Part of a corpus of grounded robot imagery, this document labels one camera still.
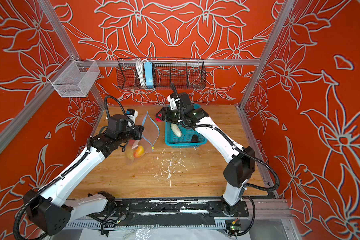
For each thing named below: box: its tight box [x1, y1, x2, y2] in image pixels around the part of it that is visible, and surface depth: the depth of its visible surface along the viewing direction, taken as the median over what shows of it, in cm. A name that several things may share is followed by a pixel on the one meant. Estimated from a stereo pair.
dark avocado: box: [191, 134, 198, 143], surface depth 99 cm
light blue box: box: [144, 62, 154, 86], surface depth 91 cm
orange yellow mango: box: [133, 145, 145, 158], surface depth 87 cm
